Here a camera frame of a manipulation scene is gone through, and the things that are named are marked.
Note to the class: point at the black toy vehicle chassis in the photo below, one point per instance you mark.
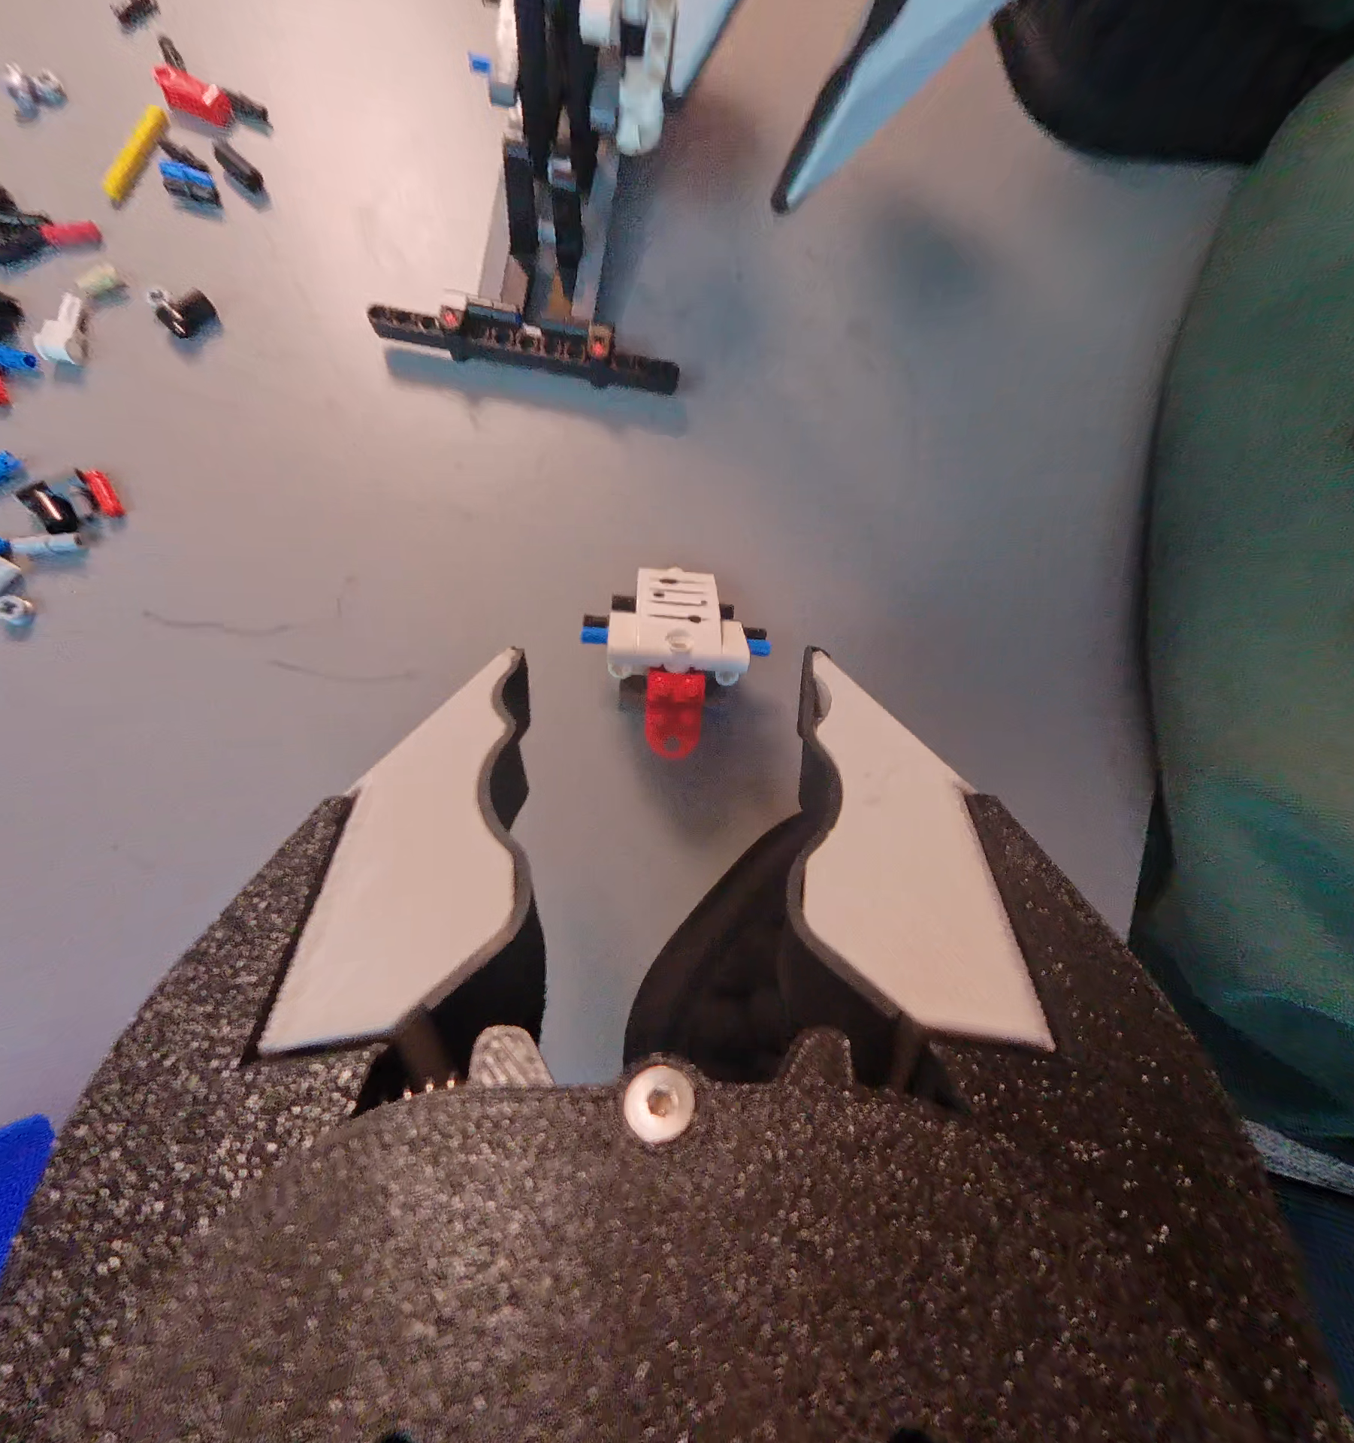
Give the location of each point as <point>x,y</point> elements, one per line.
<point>554,182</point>

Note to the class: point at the small white toy brick assembly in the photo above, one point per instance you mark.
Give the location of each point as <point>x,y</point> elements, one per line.
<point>678,642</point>

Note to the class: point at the grey desk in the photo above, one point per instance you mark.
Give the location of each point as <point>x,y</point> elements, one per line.
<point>904,452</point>

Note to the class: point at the pile of small toy brick parts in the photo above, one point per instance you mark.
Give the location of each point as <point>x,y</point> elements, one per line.
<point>67,293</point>

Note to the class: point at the black wrist rest pad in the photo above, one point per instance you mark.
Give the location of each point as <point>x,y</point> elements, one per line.
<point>1171,69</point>

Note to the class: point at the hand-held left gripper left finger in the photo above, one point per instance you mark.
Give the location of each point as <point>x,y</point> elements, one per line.
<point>417,893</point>

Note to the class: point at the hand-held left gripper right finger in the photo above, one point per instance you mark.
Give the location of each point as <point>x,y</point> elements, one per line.
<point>916,893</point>

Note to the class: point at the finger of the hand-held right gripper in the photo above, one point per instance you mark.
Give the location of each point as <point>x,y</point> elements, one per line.
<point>701,45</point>
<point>889,90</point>

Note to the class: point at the person's green sweater torso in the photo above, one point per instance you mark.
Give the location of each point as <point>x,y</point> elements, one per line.
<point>1286,676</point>

